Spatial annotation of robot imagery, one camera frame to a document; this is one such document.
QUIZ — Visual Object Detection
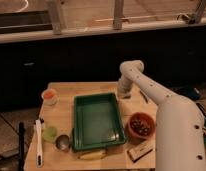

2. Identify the green plastic tray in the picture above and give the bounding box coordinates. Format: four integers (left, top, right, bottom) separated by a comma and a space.
73, 93, 126, 151

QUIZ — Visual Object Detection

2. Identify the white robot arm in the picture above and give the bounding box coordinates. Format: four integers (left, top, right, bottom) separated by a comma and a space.
117, 60, 206, 171

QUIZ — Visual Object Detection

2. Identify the orange bowl with beads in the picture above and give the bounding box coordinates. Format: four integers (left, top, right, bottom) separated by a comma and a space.
126, 112, 156, 143

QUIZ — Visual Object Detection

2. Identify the wooden block eraser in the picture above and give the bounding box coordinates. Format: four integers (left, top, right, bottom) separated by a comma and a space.
127, 141, 153, 162

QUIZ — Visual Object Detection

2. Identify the yellow banana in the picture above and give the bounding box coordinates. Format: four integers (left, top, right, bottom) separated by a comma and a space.
79, 150, 106, 160

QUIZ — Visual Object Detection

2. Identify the jar with orange lid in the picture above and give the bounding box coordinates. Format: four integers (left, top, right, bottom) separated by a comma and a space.
41, 89, 57, 105

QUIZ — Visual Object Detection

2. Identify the green bin with items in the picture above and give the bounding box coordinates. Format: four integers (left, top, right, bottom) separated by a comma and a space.
196, 102, 206, 135

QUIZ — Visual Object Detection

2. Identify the small metal cup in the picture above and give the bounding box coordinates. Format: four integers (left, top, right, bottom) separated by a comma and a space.
55, 135, 70, 152

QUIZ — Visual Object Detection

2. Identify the light green cup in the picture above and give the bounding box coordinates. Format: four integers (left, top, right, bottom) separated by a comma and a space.
42, 126, 57, 143

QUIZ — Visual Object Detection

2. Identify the black pole stand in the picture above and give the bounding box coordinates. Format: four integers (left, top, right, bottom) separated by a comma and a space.
18, 122, 24, 171

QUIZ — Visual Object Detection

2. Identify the white long-handled brush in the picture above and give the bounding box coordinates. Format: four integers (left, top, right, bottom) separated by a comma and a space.
35, 119, 43, 167

